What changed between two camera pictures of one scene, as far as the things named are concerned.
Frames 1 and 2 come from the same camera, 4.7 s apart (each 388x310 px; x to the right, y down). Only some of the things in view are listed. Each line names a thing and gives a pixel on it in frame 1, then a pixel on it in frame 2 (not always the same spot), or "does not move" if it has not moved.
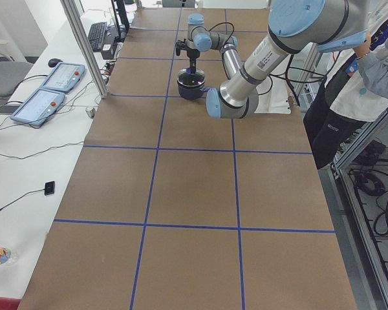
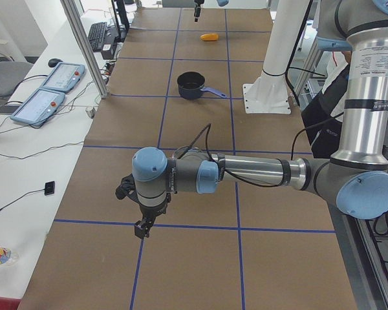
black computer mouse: [53, 62] does not move
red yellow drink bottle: [0, 255] does not move
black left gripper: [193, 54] → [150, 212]
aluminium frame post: [75, 17] does not move
